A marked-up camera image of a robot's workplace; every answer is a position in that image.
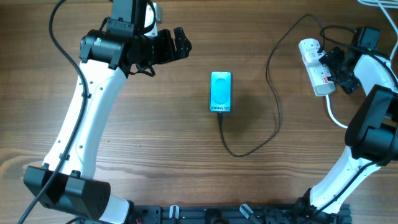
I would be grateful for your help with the turquoise screen smartphone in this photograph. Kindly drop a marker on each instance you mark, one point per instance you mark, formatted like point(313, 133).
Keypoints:
point(221, 92)

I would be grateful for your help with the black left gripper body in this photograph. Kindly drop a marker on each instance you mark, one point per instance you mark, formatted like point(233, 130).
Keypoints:
point(157, 49)

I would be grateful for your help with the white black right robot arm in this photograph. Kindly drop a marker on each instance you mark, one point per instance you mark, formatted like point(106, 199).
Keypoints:
point(369, 143)

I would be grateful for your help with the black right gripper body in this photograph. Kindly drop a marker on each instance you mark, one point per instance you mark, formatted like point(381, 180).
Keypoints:
point(346, 80)

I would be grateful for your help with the white charger adapter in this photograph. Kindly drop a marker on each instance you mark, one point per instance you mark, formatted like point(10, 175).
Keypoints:
point(311, 57)

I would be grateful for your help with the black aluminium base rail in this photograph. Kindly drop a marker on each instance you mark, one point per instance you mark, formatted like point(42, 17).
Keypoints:
point(278, 214)

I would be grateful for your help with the white power strip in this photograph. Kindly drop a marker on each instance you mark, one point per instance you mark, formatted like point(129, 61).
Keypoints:
point(318, 75)

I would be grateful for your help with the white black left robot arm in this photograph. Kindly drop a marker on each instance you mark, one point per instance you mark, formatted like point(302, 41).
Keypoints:
point(127, 38)

